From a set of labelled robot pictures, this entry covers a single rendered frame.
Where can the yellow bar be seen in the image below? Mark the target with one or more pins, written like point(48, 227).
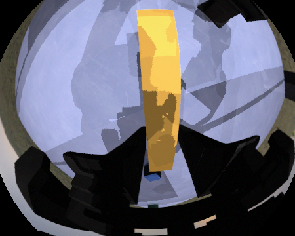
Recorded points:
point(161, 85)

